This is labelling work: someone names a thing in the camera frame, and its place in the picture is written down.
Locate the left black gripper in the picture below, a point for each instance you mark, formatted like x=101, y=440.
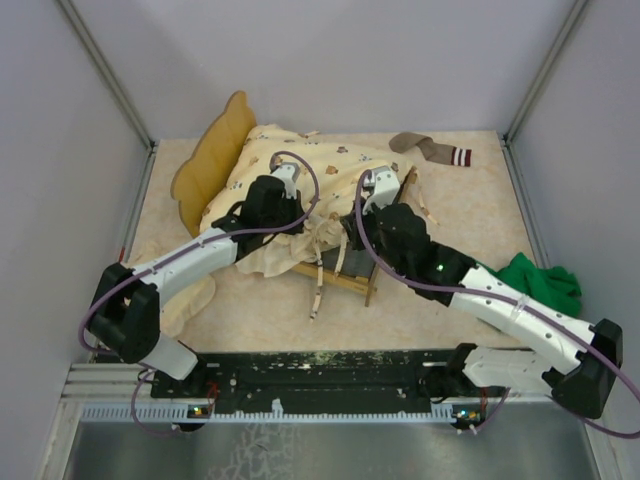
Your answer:
x=295, y=206

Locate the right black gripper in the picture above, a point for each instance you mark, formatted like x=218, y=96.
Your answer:
x=351, y=224

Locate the cream animal print cushion cover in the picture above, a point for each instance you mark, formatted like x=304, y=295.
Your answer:
x=337, y=166

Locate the wooden pet bed frame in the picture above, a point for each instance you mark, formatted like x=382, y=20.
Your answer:
x=204, y=174

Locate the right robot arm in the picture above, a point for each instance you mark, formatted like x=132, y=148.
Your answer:
x=573, y=361

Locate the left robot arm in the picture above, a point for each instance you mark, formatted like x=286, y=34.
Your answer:
x=128, y=303

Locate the brown striped sock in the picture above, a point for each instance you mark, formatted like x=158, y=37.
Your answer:
x=431, y=151

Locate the small cream animal pillow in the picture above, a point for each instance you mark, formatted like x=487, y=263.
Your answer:
x=186, y=304

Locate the green cloth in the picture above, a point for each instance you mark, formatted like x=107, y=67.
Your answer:
x=555, y=287

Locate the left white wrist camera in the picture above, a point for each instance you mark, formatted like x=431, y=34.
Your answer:
x=288, y=173

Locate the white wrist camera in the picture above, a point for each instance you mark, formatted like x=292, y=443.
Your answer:
x=288, y=173
x=383, y=185

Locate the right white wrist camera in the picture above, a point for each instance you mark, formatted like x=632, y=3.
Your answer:
x=383, y=185

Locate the right aluminium frame post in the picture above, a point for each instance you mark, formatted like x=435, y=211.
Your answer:
x=566, y=32

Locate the aluminium frame post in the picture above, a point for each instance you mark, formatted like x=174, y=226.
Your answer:
x=105, y=71
x=566, y=32

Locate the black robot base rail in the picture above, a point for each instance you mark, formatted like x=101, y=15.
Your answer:
x=453, y=387

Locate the left aluminium frame post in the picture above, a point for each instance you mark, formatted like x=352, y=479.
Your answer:
x=105, y=71

